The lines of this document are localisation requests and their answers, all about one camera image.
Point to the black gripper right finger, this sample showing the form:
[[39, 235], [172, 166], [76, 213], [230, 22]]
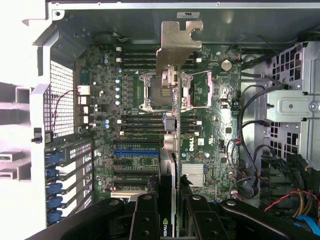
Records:
[[200, 220]]

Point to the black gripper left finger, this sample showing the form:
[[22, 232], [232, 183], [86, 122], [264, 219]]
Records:
[[145, 220]]

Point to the silver chipset heatsink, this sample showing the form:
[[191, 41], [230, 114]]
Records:
[[193, 175]]

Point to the blue expansion slot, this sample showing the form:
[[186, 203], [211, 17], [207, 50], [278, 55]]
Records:
[[135, 153]]

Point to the green Dell motherboard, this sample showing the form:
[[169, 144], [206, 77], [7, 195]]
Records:
[[212, 140]]

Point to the CPU socket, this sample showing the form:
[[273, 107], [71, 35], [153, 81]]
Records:
[[152, 92]]

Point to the metal disk bay cage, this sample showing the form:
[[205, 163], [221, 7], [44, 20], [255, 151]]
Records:
[[287, 105]]

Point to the round coin battery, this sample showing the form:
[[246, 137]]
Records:
[[226, 64]]

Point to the black open PC case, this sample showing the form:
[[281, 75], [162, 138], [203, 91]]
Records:
[[225, 25]]

